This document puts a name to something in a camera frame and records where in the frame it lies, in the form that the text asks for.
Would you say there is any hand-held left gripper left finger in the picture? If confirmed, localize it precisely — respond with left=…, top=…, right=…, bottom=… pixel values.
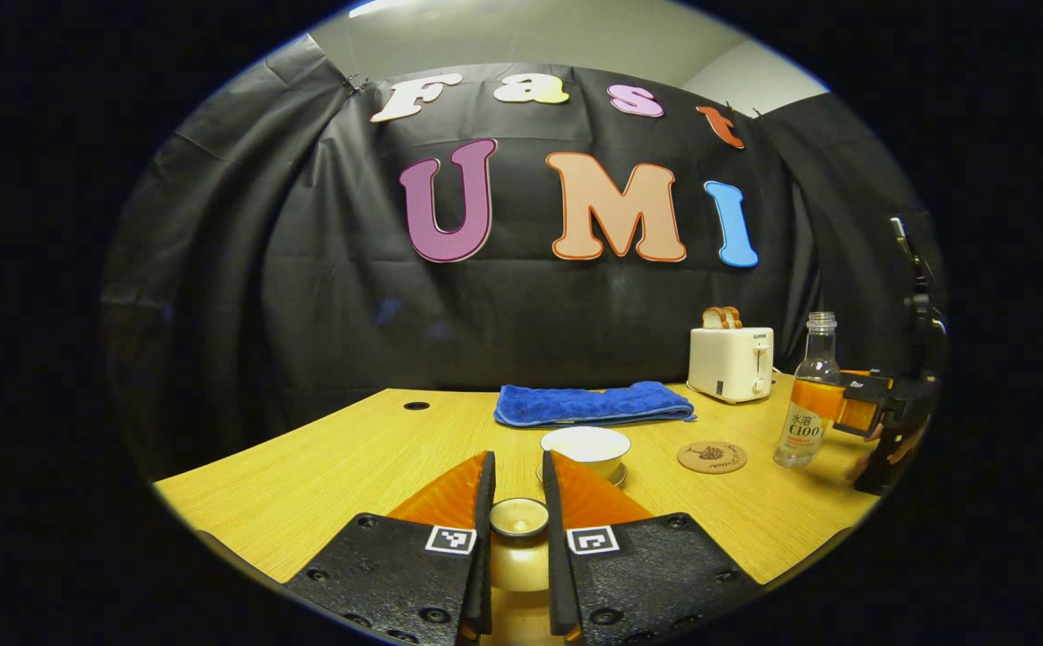
left=283, top=450, right=497, bottom=646

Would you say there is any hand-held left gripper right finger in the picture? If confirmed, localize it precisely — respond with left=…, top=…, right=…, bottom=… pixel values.
left=542, top=450, right=760, bottom=646

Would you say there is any clear glass water bottle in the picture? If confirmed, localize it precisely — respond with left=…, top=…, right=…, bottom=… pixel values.
left=773, top=311, right=842, bottom=468

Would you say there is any round cork coaster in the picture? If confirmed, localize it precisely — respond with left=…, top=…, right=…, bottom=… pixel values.
left=676, top=440, right=748, bottom=475

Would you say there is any beige teacup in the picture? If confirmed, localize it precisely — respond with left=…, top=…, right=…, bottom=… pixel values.
left=540, top=426, right=632, bottom=481

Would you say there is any white toaster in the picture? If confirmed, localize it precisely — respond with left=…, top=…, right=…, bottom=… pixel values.
left=688, top=327, right=775, bottom=405

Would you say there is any blue towel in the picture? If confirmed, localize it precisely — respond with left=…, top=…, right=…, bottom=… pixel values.
left=494, top=381, right=697, bottom=428

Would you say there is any black backdrop cloth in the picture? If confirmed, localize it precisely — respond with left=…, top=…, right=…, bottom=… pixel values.
left=100, top=34, right=943, bottom=481

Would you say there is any ceiling light panel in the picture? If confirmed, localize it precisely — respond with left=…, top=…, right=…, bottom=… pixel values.
left=348, top=0, right=450, bottom=19

